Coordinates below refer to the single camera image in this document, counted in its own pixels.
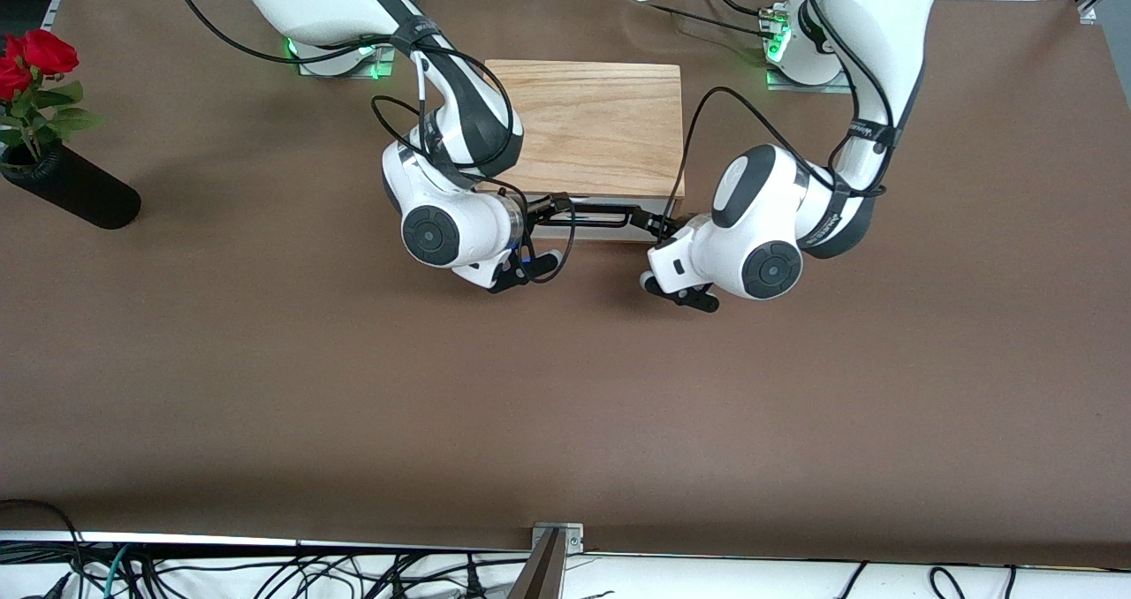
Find white-fronted drawer with black handle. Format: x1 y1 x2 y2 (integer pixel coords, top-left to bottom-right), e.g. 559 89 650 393
528 196 677 243

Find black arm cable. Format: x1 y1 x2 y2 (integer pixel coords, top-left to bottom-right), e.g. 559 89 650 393
163 0 577 284
663 0 898 224

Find metal bracket with dark post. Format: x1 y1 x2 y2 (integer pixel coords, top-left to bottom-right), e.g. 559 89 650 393
505 522 586 599

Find black cable tangle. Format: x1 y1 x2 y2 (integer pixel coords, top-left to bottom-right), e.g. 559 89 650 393
0 542 531 599

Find teal cable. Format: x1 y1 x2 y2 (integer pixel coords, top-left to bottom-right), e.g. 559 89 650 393
99 544 135 599

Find wooden drawer cabinet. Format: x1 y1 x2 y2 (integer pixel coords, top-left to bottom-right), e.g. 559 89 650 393
482 60 687 202

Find black cylindrical vase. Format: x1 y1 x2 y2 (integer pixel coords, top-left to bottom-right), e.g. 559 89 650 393
0 144 142 231

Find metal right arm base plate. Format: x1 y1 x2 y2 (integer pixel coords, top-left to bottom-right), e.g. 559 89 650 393
296 42 394 80

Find red roses with green leaves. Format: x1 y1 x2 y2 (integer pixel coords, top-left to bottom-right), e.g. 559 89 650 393
0 29 105 165

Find black cable on table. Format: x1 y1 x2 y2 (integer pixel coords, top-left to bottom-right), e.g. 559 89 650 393
619 0 787 39

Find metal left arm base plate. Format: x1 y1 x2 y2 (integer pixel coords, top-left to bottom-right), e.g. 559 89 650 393
765 58 849 94

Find brown table cover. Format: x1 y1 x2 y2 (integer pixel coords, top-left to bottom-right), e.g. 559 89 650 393
0 0 1131 573

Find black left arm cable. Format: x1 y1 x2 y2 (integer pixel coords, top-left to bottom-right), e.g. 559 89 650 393
663 0 898 224

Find black cable loop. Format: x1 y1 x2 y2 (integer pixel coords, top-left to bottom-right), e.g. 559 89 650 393
835 562 873 599
928 566 970 599
0 498 87 565

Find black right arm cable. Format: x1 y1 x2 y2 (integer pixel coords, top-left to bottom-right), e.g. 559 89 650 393
163 0 577 284

